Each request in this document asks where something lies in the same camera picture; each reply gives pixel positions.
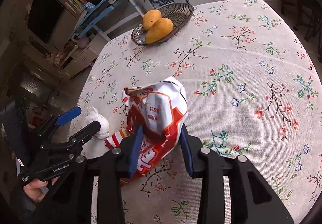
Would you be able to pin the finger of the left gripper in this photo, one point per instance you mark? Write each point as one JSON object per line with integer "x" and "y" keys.
{"x": 84, "y": 135}
{"x": 49, "y": 126}

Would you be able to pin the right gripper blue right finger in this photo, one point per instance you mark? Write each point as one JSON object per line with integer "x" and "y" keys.
{"x": 252, "y": 199}

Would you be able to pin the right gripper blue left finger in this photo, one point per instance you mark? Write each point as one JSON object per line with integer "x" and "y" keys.
{"x": 115, "y": 165}

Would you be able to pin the red white snack bag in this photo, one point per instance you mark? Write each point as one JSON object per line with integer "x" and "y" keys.
{"x": 161, "y": 108}

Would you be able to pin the person's left hand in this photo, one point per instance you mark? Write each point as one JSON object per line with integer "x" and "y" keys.
{"x": 35, "y": 190}

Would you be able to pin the cream TV cabinet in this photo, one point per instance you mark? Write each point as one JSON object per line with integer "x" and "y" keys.
{"x": 80, "y": 58}

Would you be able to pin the pink kettlebell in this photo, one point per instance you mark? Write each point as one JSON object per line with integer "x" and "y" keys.
{"x": 82, "y": 42}

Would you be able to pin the floral tablecloth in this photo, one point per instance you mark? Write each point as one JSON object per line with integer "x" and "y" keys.
{"x": 252, "y": 90}

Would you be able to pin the blue adjustable study desk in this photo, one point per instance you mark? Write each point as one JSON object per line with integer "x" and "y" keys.
{"x": 90, "y": 18}

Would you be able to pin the row of books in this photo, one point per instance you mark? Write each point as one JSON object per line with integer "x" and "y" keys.
{"x": 75, "y": 1}

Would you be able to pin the yellow mango right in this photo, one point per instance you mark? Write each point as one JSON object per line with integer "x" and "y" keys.
{"x": 160, "y": 29}

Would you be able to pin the yellow mango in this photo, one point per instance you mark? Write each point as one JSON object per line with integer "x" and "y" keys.
{"x": 160, "y": 29}
{"x": 150, "y": 18}

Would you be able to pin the yellow mango left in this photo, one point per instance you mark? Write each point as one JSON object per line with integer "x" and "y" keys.
{"x": 150, "y": 18}

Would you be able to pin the woven wicker basket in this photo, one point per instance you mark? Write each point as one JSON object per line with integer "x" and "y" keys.
{"x": 178, "y": 13}

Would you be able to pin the black wall television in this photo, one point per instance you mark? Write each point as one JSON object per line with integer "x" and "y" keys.
{"x": 43, "y": 18}

